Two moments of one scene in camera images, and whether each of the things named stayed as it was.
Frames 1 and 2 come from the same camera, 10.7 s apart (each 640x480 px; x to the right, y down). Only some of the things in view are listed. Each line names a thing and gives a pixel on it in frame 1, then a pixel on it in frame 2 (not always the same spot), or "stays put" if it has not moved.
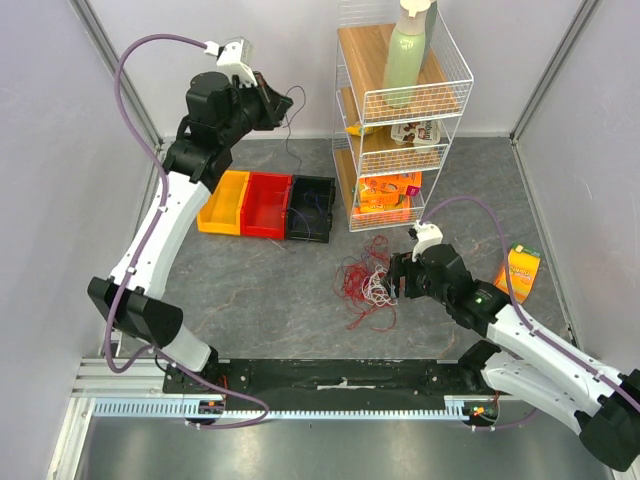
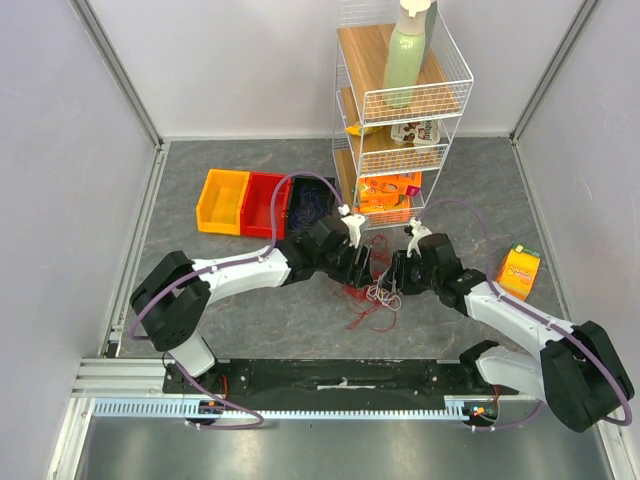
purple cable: [287, 124] → [312, 207]
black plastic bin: [310, 208] stays put
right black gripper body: [404, 279] stays put
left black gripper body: [256, 101] → [351, 273]
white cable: [375, 289] stays put
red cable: [349, 287] stays put
